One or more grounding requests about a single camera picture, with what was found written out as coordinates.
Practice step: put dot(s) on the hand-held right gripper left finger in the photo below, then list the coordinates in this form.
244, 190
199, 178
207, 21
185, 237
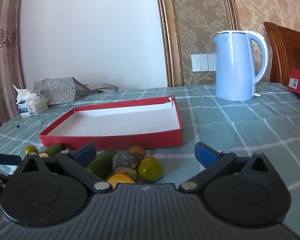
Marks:
86, 153

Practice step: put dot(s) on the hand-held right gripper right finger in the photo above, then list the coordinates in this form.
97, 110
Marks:
205, 155

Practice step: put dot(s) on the cucumber piece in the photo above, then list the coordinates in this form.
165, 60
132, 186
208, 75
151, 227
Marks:
102, 162
55, 148

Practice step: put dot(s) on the green tomato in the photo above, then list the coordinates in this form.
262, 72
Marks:
30, 149
150, 169

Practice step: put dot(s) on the yellow jackfruit piece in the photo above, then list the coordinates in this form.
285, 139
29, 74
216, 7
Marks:
43, 155
120, 180

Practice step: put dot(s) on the dark eggplant piece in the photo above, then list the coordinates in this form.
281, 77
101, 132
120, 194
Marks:
125, 162

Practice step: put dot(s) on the red shallow cardboard tray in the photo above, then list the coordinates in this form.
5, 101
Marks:
125, 122

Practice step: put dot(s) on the brown longan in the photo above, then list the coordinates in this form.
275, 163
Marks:
137, 151

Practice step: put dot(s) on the green checked tablecloth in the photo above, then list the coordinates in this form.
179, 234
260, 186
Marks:
240, 130

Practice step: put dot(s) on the tissue pack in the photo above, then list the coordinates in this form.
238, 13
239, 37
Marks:
31, 105

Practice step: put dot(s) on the grey patterned gift bag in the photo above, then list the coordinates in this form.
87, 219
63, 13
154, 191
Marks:
56, 90

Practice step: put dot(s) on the light blue electric kettle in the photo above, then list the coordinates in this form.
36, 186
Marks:
233, 67

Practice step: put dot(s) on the patterned curtain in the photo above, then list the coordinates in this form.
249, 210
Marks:
2, 55

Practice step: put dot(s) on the wooden headboard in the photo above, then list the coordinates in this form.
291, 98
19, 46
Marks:
287, 55

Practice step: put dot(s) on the white wall switch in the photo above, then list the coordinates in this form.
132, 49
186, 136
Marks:
203, 62

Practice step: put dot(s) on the gold wall frame moulding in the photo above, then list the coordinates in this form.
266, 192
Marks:
170, 30

